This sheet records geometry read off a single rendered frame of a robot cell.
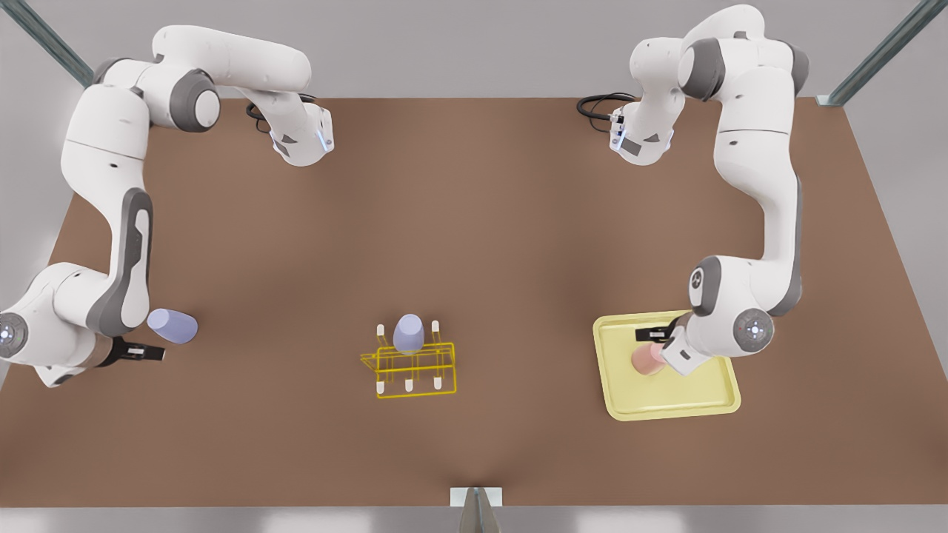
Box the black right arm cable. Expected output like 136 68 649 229
245 93 318 135

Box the pink cup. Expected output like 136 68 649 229
630 342 670 376

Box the silver frame post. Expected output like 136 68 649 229
0 0 96 87
450 486 504 533
815 0 948 108

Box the yellow wire cup rack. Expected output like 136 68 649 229
360 320 458 400

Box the lavender cup upside down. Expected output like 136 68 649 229
393 314 425 354

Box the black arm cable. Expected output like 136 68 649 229
245 93 318 135
576 93 639 135

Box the pale yellow tray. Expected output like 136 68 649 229
592 310 742 422

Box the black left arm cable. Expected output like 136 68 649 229
576 93 639 135

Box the lavender cup lying down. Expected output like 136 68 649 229
147 308 199 345

